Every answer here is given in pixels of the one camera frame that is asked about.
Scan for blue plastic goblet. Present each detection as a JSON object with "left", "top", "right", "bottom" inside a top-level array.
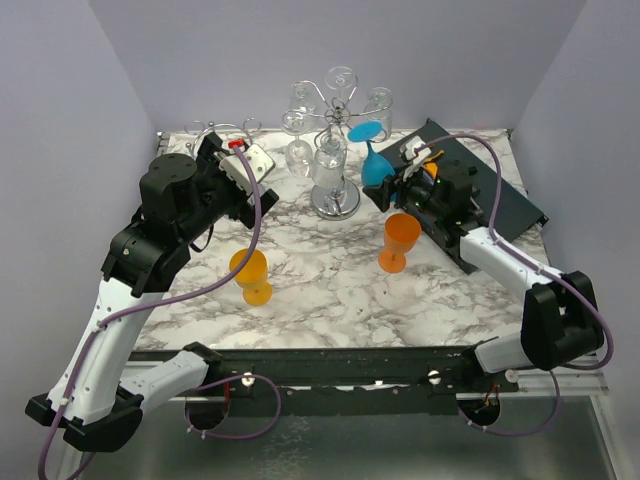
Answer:
[{"left": 347, "top": 121, "right": 395, "bottom": 187}]

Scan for yellow handled pliers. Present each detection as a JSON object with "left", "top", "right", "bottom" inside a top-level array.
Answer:
[{"left": 426, "top": 149, "right": 444, "bottom": 163}]

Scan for tall clear flute glass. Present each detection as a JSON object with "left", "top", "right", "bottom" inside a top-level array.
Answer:
[{"left": 325, "top": 66, "right": 358, "bottom": 104}]

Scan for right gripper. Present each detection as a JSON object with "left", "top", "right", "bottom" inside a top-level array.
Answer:
[{"left": 365, "top": 161, "right": 447, "bottom": 221}]

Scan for clear wine glass front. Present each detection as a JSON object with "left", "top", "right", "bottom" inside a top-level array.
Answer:
[{"left": 282, "top": 110, "right": 313, "bottom": 177}]

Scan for orange plastic goblet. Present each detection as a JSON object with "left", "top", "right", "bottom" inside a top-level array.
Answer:
[{"left": 378, "top": 213, "right": 422, "bottom": 273}]

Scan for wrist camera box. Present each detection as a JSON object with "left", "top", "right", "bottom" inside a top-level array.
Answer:
[
  {"left": 219, "top": 144, "right": 276, "bottom": 195},
  {"left": 400, "top": 135, "right": 431, "bottom": 181}
]

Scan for clear wine glass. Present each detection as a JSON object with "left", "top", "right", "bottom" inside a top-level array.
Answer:
[
  {"left": 364, "top": 87, "right": 393, "bottom": 143},
  {"left": 282, "top": 110, "right": 313, "bottom": 177},
  {"left": 311, "top": 133, "right": 347, "bottom": 190},
  {"left": 289, "top": 80, "right": 317, "bottom": 116}
]

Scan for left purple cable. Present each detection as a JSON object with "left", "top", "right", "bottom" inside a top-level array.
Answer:
[{"left": 38, "top": 144, "right": 282, "bottom": 480}]

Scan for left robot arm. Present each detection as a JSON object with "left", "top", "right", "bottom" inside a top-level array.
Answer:
[{"left": 25, "top": 133, "right": 278, "bottom": 453}]

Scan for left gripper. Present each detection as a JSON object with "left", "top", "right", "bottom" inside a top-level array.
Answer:
[{"left": 180, "top": 133, "right": 278, "bottom": 243}]

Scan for yellow plastic goblet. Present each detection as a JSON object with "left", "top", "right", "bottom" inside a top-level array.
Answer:
[{"left": 234, "top": 249, "right": 273, "bottom": 306}]

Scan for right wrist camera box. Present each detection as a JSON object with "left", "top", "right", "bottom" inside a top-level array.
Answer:
[{"left": 400, "top": 135, "right": 431, "bottom": 181}]

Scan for tall chrome glass rack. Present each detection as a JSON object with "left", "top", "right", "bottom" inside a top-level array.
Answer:
[{"left": 281, "top": 66, "right": 393, "bottom": 221}]

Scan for small chrome glass rack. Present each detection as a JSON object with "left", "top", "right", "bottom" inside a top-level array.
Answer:
[{"left": 183, "top": 117, "right": 263, "bottom": 153}]

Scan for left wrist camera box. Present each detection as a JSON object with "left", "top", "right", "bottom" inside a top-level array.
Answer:
[{"left": 219, "top": 144, "right": 276, "bottom": 195}]

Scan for aluminium rail frame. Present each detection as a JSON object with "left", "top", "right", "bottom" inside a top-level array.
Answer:
[{"left": 54, "top": 130, "right": 619, "bottom": 480}]

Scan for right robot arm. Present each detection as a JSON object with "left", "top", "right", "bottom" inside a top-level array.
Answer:
[{"left": 363, "top": 160, "right": 605, "bottom": 392}]

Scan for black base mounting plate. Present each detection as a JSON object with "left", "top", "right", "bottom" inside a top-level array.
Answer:
[{"left": 185, "top": 342, "right": 521, "bottom": 417}]

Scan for dark flat equipment box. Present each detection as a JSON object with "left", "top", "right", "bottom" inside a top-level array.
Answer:
[{"left": 374, "top": 117, "right": 550, "bottom": 276}]

